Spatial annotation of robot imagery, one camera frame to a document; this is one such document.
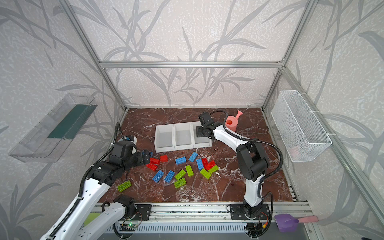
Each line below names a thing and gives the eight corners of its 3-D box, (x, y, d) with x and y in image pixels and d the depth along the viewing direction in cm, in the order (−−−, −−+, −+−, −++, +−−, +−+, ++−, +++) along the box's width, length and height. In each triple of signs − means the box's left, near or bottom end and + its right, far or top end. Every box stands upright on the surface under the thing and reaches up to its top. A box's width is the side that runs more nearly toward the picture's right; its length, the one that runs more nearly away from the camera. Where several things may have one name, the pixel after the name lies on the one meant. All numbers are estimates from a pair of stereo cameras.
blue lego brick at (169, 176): (164, 180, 86) (163, 179, 84) (170, 171, 89) (169, 169, 88) (169, 183, 85) (169, 182, 83) (175, 173, 88) (175, 172, 87)
